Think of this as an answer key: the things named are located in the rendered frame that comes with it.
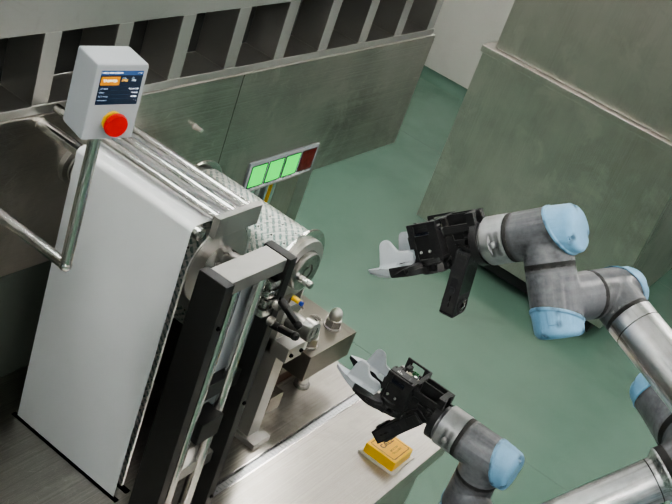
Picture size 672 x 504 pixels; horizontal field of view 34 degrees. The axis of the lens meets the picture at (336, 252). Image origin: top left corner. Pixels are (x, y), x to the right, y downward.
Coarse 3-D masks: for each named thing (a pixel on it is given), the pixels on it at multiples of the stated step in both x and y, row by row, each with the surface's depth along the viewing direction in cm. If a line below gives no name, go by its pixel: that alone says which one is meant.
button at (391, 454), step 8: (392, 440) 214; (400, 440) 214; (368, 448) 211; (376, 448) 210; (384, 448) 211; (392, 448) 212; (400, 448) 212; (408, 448) 213; (376, 456) 210; (384, 456) 209; (392, 456) 209; (400, 456) 210; (408, 456) 213; (384, 464) 209; (392, 464) 208; (400, 464) 212
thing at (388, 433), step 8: (408, 416) 193; (416, 416) 192; (384, 424) 197; (392, 424) 195; (400, 424) 194; (408, 424) 193; (416, 424) 192; (376, 432) 197; (384, 432) 196; (392, 432) 195; (400, 432) 194; (376, 440) 198; (384, 440) 197
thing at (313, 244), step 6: (306, 240) 189; (312, 240) 190; (300, 246) 188; (306, 246) 188; (312, 246) 190; (318, 246) 192; (294, 252) 187; (300, 252) 188; (306, 252) 190; (318, 252) 194; (288, 288) 192; (294, 294) 195
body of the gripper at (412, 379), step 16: (400, 368) 192; (384, 384) 192; (400, 384) 191; (416, 384) 190; (432, 384) 192; (384, 400) 193; (400, 400) 191; (416, 400) 192; (432, 400) 191; (448, 400) 190; (400, 416) 192; (432, 416) 188
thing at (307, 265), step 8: (304, 256) 189; (312, 256) 190; (296, 264) 189; (304, 264) 189; (312, 264) 192; (296, 272) 189; (304, 272) 191; (312, 272) 194; (296, 280) 190; (296, 288) 192
